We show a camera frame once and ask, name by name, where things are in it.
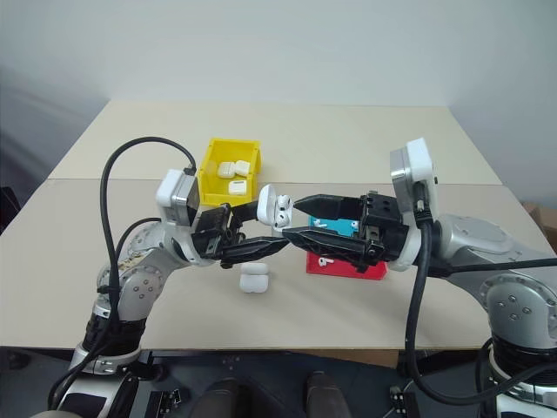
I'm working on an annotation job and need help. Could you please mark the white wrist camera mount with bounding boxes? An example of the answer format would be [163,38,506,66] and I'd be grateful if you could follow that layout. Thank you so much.
[155,168,202,227]
[389,138,439,227]

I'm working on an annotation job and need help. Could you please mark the thin black cable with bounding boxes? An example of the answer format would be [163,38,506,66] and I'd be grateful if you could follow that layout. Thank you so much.
[428,257,557,278]

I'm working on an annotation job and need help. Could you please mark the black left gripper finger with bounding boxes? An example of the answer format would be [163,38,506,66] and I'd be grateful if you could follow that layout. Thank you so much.
[230,200,265,224]
[219,236,291,267]

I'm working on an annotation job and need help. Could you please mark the white charging case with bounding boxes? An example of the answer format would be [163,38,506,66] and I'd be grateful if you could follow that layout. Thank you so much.
[256,184,293,232]
[238,262,269,294]

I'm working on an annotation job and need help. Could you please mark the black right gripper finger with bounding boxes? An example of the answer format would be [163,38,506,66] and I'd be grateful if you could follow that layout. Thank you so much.
[281,226,371,265]
[294,194,365,219]

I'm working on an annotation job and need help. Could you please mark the red plastic box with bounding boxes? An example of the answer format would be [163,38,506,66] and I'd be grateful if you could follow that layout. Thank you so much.
[305,250,389,280]

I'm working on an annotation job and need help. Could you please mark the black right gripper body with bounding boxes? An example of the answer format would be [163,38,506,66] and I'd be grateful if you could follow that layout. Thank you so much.
[359,190,410,265]

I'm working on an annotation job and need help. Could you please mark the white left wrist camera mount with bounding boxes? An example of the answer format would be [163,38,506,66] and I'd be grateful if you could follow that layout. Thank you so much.
[155,168,202,227]

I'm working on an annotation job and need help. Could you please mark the dark bulky object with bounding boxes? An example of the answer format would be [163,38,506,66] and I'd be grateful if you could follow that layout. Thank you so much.
[0,185,21,236]

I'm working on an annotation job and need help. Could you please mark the black robot stand frame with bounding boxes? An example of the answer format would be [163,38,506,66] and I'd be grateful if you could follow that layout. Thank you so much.
[138,347,414,418]

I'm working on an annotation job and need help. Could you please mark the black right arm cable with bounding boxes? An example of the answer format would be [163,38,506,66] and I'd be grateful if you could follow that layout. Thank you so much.
[404,182,557,402]

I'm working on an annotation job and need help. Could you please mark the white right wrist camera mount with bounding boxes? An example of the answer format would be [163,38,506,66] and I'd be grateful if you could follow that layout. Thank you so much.
[389,138,439,227]

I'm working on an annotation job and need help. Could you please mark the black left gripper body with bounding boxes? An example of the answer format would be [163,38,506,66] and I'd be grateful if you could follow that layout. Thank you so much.
[191,203,245,265]

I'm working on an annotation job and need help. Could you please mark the dark rounded shape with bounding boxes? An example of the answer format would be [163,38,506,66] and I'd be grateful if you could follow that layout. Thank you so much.
[304,372,349,418]
[198,377,240,418]

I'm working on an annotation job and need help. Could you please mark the yellow plastic bin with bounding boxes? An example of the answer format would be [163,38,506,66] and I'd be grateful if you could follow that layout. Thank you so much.
[198,138,265,206]

